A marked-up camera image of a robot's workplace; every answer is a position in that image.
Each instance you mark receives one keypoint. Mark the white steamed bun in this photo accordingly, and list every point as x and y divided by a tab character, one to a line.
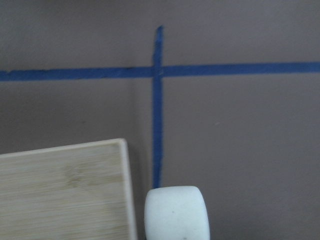
176	213

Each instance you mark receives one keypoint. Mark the wooden cutting board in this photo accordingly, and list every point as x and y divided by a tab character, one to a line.
72	192

